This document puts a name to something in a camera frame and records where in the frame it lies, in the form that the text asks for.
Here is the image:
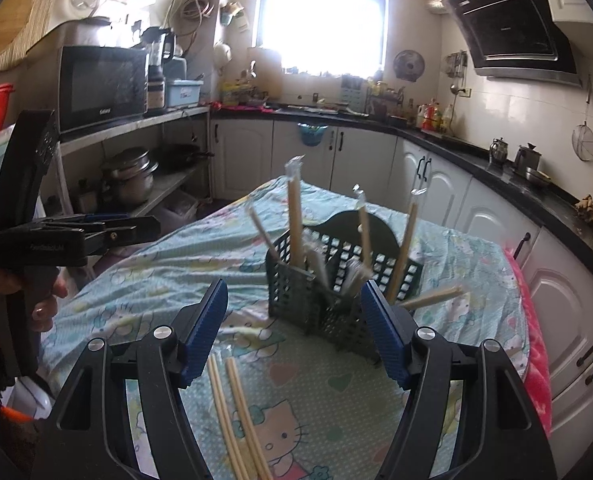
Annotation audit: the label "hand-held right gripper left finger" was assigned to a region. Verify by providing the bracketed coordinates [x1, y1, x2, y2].
[29, 277, 230, 480]

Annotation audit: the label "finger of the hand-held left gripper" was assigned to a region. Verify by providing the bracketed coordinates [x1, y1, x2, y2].
[41, 212, 132, 231]
[84, 216, 162, 256]

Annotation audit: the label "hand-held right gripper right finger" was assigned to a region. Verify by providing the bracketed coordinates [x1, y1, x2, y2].
[360, 279, 559, 480]

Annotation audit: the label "bamboo chopstick pair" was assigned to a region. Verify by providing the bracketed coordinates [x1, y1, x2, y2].
[399, 285, 464, 311]
[248, 205, 332, 291]
[284, 156, 307, 271]
[385, 187, 427, 303]
[352, 184, 377, 281]

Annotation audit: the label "pile of chopsticks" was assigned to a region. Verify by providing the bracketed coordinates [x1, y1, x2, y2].
[207, 326, 277, 480]

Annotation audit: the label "green plastic utensil basket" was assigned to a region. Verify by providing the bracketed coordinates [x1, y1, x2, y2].
[265, 210, 424, 361]

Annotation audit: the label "person's left hand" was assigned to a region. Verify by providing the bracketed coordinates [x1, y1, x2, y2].
[0, 266, 70, 341]

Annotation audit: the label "stack of metal pots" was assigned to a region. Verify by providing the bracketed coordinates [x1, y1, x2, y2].
[99, 147, 160, 206]

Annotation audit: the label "cartoon print tablecloth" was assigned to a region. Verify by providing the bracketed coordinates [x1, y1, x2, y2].
[39, 175, 532, 480]

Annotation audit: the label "black frying pan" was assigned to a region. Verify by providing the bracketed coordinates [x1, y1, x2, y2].
[161, 144, 216, 171]

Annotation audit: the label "metal kitchen shelf rack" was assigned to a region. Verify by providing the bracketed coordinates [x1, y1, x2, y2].
[56, 105, 212, 221]

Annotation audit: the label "black microwave oven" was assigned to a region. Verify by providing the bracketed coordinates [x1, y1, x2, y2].
[58, 45, 150, 133]

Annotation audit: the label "black blender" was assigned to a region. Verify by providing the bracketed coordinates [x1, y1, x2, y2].
[144, 26, 177, 111]

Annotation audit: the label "blue plastic crate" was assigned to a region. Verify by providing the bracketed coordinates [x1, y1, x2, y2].
[165, 79, 204, 108]

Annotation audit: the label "pink blanket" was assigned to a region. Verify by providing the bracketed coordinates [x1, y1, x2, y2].
[496, 245, 552, 441]

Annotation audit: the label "white lower kitchen cabinets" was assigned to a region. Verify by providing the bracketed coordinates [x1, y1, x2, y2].
[209, 115, 593, 441]

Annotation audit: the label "silver pot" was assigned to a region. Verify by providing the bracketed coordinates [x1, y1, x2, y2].
[66, 16, 114, 48]

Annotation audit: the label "round bamboo mat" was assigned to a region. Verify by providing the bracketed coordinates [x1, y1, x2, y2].
[0, 0, 53, 72]

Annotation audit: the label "blue hanging bag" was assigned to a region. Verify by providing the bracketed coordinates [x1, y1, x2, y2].
[296, 122, 327, 147]

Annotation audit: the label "tan cutting board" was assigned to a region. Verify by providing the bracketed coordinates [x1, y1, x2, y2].
[249, 47, 282, 81]

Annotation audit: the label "metal teapot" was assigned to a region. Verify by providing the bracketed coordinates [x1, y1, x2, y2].
[489, 136, 509, 165]

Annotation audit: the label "group of condiment bottles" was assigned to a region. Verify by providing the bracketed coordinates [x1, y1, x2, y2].
[416, 99, 456, 133]

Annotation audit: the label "metal pot with lid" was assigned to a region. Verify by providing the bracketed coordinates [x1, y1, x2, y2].
[513, 144, 542, 171]

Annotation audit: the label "counter spice rack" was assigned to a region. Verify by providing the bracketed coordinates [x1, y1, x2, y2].
[366, 80, 407, 116]

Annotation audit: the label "small hanging utensil rack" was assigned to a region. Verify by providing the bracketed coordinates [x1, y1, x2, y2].
[446, 50, 469, 96]

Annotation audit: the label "bright kitchen window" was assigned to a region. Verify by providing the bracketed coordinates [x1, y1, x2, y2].
[256, 0, 389, 78]

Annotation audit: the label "black range hood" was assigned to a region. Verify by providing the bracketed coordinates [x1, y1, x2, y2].
[446, 0, 584, 90]

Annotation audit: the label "coiled hose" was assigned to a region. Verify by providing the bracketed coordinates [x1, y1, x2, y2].
[181, 0, 217, 23]

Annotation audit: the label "round wall fan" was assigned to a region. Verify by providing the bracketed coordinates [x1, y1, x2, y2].
[393, 50, 424, 81]

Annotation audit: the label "metal wire skimmer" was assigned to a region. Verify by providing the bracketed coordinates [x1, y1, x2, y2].
[571, 75, 593, 162]

